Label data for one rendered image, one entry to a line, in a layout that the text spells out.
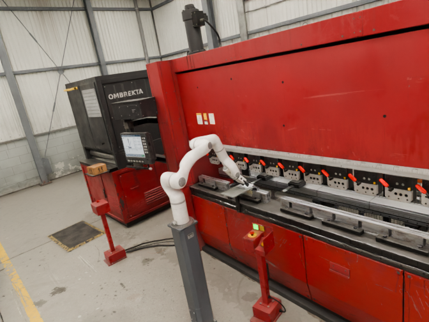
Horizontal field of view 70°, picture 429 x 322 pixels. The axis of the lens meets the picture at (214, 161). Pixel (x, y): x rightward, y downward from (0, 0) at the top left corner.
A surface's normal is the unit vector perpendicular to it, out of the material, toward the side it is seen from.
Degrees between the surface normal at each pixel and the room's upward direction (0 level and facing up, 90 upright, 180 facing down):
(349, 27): 90
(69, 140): 90
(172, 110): 90
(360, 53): 90
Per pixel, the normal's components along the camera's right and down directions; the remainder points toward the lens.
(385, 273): -0.76, 0.29
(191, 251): 0.67, 0.10
